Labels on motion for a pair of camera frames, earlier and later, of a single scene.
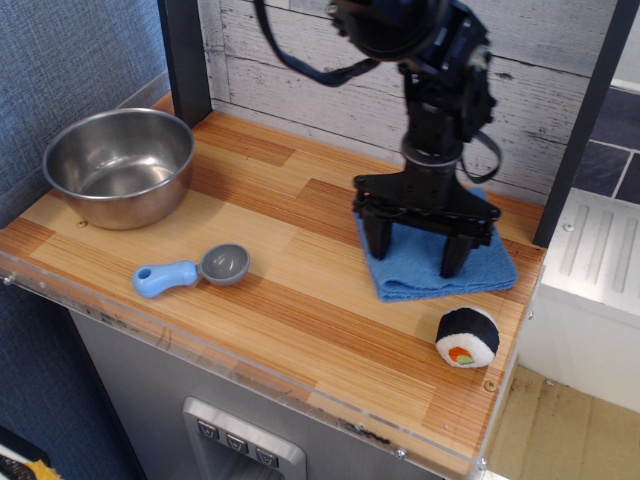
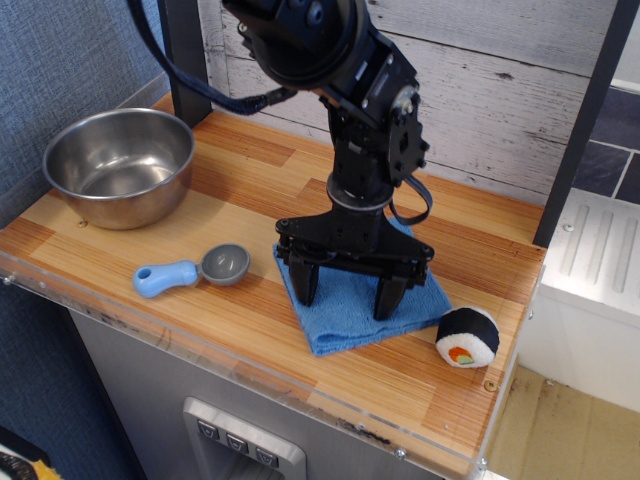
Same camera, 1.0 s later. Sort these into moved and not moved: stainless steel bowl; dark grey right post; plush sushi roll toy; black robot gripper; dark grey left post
Moved: black robot gripper
Not moved: stainless steel bowl; dark grey left post; plush sushi roll toy; dark grey right post
